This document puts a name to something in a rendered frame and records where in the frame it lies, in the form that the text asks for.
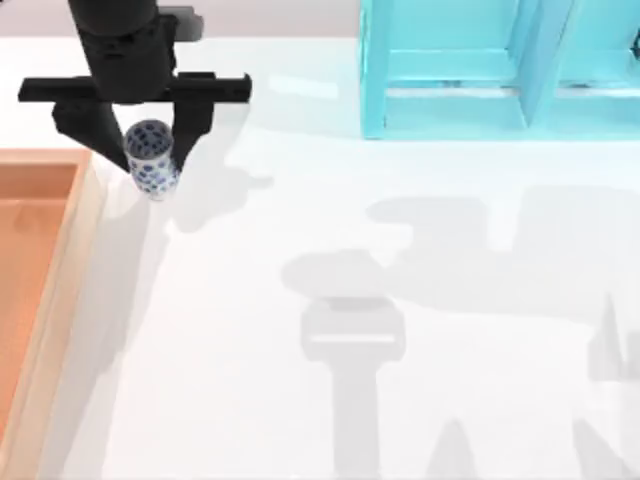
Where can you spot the blue and white patterned cup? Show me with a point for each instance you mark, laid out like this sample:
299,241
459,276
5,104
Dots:
149,167

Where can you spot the shallow salmon-coloured box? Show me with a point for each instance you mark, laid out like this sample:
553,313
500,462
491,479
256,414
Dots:
35,260

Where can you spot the light blue rack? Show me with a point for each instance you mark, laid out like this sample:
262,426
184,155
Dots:
450,65

